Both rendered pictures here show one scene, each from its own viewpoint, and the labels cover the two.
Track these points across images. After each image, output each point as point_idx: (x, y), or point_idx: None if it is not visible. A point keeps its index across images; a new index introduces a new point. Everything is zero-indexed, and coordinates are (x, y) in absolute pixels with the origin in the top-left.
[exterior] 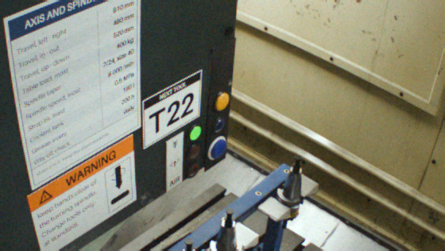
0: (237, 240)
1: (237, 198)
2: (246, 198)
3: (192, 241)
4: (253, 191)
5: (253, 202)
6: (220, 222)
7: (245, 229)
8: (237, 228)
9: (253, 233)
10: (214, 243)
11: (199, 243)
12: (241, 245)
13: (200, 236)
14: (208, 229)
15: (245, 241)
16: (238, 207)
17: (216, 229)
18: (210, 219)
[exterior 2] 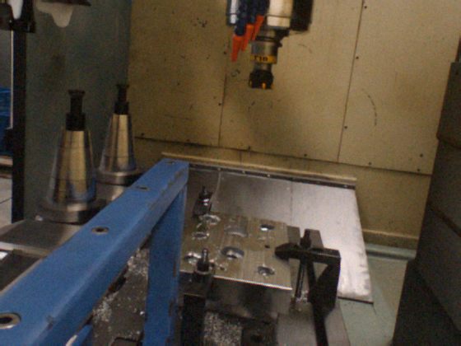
0: (48, 207)
1: (85, 282)
2: (53, 289)
3: (117, 83)
4: (32, 320)
5: (20, 282)
6: (106, 222)
7: (33, 242)
8: (57, 240)
9: (7, 241)
10: (100, 196)
11: (127, 192)
12: (38, 202)
13: (133, 199)
14: (124, 208)
15: (27, 225)
16: (72, 259)
17: (108, 212)
18: (134, 222)
